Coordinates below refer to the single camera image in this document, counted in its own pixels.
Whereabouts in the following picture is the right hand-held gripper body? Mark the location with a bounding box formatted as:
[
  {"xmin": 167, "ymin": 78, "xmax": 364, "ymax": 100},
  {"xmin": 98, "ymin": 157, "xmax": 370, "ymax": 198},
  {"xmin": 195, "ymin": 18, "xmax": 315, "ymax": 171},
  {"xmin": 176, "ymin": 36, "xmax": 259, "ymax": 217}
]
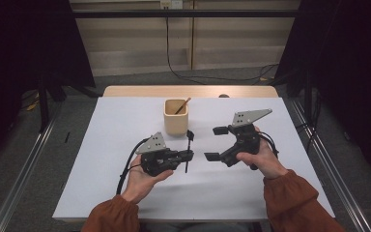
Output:
[{"xmin": 219, "ymin": 107, "xmax": 273, "ymax": 171}]

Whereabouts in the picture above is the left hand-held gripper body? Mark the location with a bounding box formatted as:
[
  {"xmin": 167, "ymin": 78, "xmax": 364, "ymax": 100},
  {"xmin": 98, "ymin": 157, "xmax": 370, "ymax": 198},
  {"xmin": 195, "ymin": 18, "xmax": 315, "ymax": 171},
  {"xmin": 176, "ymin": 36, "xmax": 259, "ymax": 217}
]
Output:
[{"xmin": 135, "ymin": 131, "xmax": 184, "ymax": 178}]

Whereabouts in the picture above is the black brush with flat head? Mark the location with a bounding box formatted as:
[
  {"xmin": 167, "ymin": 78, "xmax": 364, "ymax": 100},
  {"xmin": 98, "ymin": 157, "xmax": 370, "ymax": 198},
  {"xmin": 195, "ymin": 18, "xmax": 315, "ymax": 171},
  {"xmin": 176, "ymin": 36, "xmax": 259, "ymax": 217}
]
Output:
[{"xmin": 185, "ymin": 129, "xmax": 195, "ymax": 174}]

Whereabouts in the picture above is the beige square cup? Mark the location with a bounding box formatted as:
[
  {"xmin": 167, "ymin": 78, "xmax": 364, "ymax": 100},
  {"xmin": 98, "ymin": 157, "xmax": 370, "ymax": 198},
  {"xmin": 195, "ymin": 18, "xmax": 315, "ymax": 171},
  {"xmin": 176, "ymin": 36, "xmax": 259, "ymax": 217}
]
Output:
[{"xmin": 163, "ymin": 98, "xmax": 189, "ymax": 135}]

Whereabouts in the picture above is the black brush with orange tip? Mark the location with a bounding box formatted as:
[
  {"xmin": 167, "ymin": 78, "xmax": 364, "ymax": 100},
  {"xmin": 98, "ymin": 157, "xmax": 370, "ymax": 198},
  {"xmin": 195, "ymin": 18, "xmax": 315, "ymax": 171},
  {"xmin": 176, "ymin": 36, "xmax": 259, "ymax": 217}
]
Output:
[{"xmin": 174, "ymin": 97, "xmax": 192, "ymax": 116}]

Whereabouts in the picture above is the person's right hand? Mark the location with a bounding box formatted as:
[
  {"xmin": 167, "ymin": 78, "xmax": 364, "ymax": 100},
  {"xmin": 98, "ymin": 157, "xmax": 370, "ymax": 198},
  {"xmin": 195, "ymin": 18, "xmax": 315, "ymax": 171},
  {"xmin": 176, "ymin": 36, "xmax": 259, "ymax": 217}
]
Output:
[{"xmin": 236, "ymin": 127, "xmax": 289, "ymax": 181}]

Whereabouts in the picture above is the person's left hand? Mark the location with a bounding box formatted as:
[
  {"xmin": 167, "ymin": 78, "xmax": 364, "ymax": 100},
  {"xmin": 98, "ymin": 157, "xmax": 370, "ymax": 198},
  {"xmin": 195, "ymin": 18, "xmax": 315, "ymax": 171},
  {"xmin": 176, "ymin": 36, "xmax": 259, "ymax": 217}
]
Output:
[{"xmin": 121, "ymin": 154, "xmax": 175, "ymax": 205}]

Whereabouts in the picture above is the white table cover sheet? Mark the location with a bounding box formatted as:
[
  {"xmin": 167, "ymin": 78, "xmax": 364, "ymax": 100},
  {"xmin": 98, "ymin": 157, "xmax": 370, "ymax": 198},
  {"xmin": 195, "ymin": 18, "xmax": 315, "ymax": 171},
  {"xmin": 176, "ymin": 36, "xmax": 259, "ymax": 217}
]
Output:
[{"xmin": 51, "ymin": 96, "xmax": 336, "ymax": 223}]

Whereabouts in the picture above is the light wooden table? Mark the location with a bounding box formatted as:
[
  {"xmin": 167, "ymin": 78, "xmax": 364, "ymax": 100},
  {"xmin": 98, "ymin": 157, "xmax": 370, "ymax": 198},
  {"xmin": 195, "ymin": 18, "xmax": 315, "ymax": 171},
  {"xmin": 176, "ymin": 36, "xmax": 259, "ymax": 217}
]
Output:
[{"xmin": 101, "ymin": 84, "xmax": 280, "ymax": 99}]

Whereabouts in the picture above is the black curtain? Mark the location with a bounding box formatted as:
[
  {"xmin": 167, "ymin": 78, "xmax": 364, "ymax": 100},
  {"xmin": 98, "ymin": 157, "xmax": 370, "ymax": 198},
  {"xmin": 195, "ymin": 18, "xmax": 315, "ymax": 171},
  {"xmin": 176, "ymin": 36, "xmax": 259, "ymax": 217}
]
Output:
[
  {"xmin": 274, "ymin": 0, "xmax": 371, "ymax": 185},
  {"xmin": 0, "ymin": 0, "xmax": 97, "ymax": 168}
]

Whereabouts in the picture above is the black horizontal bar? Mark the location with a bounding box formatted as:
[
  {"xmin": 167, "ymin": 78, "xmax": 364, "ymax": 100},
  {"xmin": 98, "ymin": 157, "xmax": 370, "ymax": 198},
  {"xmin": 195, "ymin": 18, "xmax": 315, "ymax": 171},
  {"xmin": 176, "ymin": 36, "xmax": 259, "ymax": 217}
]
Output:
[{"xmin": 71, "ymin": 9, "xmax": 300, "ymax": 19}]

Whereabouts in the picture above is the right hand-held gripper cable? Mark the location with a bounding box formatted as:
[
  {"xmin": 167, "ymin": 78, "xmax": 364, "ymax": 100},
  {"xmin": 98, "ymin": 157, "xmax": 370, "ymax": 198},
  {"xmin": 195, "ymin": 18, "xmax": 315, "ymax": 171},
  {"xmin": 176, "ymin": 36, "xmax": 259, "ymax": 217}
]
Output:
[{"xmin": 258, "ymin": 130, "xmax": 280, "ymax": 160}]

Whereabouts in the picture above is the hand-held gripper cable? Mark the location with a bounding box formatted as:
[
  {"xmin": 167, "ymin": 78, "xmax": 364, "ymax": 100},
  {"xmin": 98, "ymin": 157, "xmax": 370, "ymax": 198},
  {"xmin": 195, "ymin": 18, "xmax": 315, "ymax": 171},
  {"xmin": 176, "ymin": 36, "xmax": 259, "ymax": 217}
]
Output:
[
  {"xmin": 116, "ymin": 137, "xmax": 151, "ymax": 196},
  {"xmin": 258, "ymin": 130, "xmax": 280, "ymax": 160}
]

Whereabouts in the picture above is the left hand-held gripper cable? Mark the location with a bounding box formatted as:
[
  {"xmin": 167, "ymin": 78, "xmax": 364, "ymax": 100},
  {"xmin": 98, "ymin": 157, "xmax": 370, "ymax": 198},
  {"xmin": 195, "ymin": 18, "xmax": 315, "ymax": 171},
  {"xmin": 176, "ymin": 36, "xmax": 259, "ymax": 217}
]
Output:
[{"xmin": 116, "ymin": 137, "xmax": 151, "ymax": 196}]

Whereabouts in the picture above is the black wall cable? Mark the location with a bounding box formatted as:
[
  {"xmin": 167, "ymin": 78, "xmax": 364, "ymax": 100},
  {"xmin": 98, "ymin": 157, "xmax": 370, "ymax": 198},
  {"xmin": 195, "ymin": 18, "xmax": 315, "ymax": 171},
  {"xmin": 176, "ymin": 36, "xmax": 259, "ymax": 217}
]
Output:
[{"xmin": 164, "ymin": 7, "xmax": 279, "ymax": 85}]

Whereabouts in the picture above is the aluminium rail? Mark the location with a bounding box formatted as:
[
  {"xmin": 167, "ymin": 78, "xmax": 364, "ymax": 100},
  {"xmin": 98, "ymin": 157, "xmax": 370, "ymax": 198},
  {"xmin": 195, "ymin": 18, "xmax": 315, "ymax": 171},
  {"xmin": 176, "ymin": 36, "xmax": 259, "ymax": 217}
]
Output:
[
  {"xmin": 289, "ymin": 98, "xmax": 371, "ymax": 232},
  {"xmin": 0, "ymin": 102, "xmax": 64, "ymax": 232}
]

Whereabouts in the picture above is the white wall socket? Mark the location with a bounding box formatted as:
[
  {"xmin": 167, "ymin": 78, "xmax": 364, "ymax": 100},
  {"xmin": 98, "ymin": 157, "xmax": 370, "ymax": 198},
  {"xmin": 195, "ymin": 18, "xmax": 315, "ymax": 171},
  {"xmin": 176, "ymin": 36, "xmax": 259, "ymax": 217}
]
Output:
[{"xmin": 159, "ymin": 0, "xmax": 184, "ymax": 10}]

